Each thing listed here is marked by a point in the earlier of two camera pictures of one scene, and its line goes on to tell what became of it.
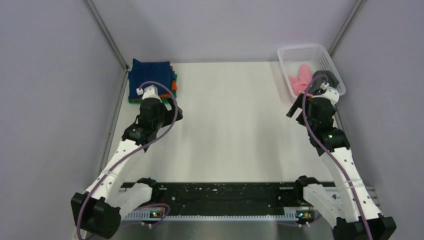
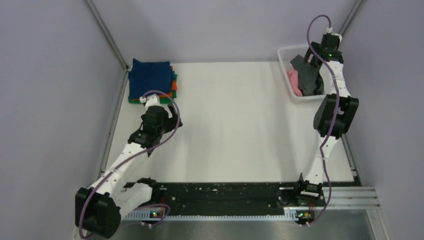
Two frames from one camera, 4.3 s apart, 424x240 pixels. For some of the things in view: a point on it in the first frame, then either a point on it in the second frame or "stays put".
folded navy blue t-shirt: (142, 72) stays put
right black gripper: (298, 104) → (308, 55)
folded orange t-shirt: (174, 87) stays put
